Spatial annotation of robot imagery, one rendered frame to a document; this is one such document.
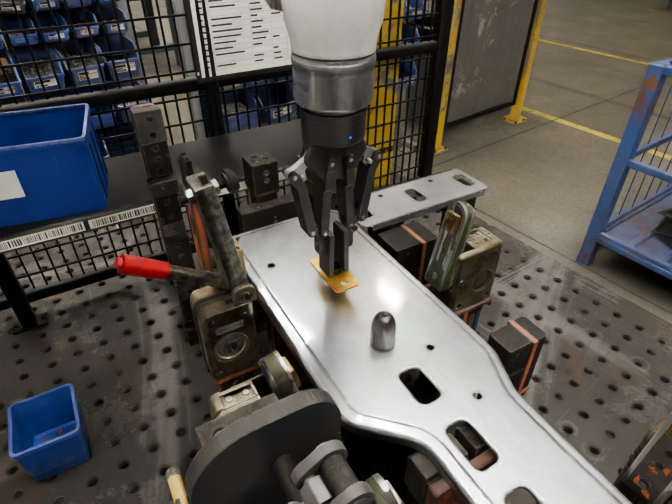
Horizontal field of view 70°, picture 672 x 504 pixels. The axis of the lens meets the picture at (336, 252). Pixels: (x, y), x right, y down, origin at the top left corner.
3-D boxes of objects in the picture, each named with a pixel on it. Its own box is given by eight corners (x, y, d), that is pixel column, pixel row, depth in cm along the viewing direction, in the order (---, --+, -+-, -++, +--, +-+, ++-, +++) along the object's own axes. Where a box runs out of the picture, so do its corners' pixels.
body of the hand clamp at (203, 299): (275, 457, 81) (254, 301, 60) (236, 476, 78) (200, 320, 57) (261, 429, 85) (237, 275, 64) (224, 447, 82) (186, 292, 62)
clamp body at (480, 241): (482, 392, 92) (525, 243, 71) (433, 419, 87) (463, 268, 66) (450, 360, 98) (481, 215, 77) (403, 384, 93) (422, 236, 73)
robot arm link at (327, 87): (276, 46, 52) (280, 100, 56) (315, 67, 46) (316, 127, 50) (348, 36, 56) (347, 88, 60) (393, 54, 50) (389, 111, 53)
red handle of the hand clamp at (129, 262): (252, 287, 60) (123, 264, 50) (245, 301, 61) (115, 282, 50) (240, 268, 63) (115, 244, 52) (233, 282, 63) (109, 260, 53)
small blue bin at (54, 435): (97, 461, 80) (80, 430, 75) (31, 490, 76) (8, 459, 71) (88, 412, 88) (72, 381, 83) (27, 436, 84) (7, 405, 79)
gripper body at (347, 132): (348, 88, 59) (347, 158, 64) (285, 99, 55) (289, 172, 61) (383, 107, 53) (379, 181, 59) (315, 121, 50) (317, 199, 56)
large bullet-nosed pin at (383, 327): (398, 353, 62) (403, 316, 58) (378, 362, 61) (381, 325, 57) (384, 337, 64) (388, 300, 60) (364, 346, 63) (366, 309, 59)
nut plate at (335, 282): (360, 285, 67) (360, 278, 66) (336, 294, 65) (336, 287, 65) (331, 253, 73) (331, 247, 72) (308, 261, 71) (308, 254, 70)
